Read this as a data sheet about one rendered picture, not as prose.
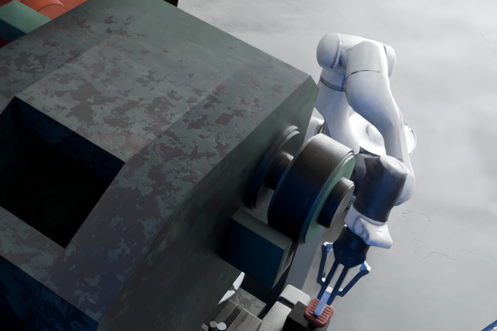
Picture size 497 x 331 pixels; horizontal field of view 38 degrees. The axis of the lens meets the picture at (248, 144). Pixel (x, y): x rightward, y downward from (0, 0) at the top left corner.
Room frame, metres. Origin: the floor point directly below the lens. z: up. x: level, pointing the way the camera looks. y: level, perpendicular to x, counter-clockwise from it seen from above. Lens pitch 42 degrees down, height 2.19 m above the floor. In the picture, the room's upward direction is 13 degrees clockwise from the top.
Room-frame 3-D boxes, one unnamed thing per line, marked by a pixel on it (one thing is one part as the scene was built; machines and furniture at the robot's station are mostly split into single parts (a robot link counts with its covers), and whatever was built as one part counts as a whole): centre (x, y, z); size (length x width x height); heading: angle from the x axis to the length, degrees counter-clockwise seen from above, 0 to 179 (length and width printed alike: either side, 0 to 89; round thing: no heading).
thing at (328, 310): (1.08, -0.26, 0.71); 0.07 x 0.06 x 0.08; 157
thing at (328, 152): (0.89, -0.09, 1.31); 0.22 x 0.12 x 0.22; 157
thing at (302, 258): (1.68, -0.20, 0.23); 0.18 x 0.18 x 0.45; 59
